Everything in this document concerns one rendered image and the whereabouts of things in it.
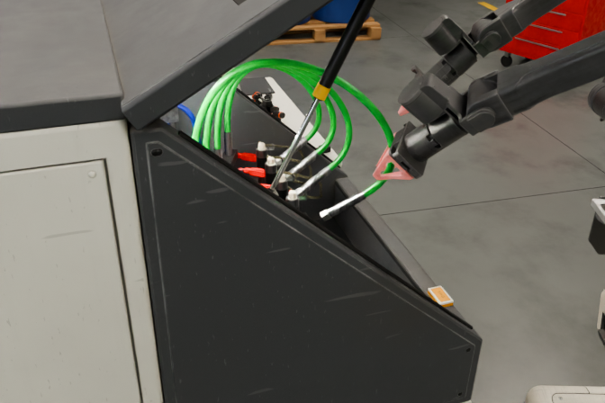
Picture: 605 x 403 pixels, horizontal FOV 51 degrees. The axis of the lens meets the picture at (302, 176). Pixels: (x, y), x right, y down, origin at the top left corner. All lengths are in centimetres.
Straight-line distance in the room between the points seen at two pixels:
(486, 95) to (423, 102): 10
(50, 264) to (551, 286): 250
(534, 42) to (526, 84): 452
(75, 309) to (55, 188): 19
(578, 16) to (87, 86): 478
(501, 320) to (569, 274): 51
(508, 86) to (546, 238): 240
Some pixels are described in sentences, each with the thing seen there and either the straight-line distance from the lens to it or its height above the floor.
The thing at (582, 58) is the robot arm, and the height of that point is 148.
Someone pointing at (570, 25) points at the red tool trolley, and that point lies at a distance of 538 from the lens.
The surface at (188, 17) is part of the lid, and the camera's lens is 88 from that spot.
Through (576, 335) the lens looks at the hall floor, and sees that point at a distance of 284.
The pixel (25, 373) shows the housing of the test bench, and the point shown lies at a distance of 99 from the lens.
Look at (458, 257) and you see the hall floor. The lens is 311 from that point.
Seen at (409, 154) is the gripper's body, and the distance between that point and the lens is 112.
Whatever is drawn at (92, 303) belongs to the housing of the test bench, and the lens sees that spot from 92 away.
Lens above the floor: 177
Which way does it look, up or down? 29 degrees down
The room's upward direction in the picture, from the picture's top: 1 degrees clockwise
